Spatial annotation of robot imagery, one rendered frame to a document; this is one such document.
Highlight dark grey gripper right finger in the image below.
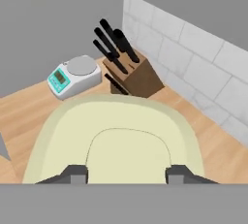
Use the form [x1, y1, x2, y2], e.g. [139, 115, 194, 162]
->
[165, 164, 221, 185]

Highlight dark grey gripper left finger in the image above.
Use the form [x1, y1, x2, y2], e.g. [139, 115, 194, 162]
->
[34, 164, 88, 185]

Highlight cream blender lid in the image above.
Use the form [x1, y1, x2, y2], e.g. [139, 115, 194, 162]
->
[21, 93, 206, 185]

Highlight white kitchen scale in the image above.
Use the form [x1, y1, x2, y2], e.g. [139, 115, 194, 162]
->
[46, 54, 104, 101]

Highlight wooden knife block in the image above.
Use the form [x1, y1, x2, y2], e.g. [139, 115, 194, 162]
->
[102, 48, 166, 99]

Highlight black-handled knife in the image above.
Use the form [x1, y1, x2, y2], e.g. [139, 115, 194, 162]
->
[92, 39, 131, 75]
[99, 17, 123, 53]
[112, 28, 141, 65]
[93, 26, 121, 58]
[104, 73, 130, 96]

